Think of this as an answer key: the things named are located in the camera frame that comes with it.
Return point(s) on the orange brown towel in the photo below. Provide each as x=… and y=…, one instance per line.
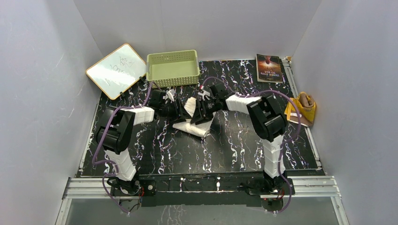
x=306, y=107

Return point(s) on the white terry towel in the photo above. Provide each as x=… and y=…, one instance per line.
x=200, y=130

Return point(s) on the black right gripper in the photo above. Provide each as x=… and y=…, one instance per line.
x=198, y=116

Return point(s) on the wood framed whiteboard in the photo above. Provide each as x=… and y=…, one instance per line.
x=118, y=71

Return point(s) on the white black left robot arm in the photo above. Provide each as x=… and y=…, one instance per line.
x=115, y=129

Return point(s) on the dark paperback book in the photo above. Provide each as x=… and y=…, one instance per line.
x=268, y=69

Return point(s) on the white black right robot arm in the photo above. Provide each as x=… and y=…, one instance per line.
x=268, y=121

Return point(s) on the green perforated plastic basket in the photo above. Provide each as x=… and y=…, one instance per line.
x=170, y=69

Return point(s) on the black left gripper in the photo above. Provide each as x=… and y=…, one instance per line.
x=179, y=114

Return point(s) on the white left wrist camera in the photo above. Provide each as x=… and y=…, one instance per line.
x=170, y=94

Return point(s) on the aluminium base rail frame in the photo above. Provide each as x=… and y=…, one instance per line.
x=166, y=189

